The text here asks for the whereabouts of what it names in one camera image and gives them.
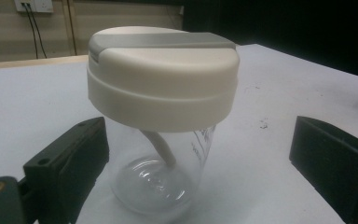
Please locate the white straw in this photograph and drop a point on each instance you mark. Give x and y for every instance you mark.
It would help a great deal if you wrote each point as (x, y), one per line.
(164, 149)

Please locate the black curtain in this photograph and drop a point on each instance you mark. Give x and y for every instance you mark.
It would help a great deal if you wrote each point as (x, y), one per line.
(279, 25)

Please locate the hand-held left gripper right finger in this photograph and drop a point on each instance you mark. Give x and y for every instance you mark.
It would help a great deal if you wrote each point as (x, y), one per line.
(332, 155)

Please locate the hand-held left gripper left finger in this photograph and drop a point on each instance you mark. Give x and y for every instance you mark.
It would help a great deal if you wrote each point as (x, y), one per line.
(65, 161)

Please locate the clear cup with cream lid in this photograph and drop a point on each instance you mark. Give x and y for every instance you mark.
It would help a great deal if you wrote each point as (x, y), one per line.
(164, 87)

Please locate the brown wall strip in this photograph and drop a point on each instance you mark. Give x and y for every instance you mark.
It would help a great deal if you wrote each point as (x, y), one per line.
(71, 28)

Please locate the white wall socket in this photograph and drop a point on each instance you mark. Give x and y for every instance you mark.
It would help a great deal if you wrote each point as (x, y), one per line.
(38, 5)

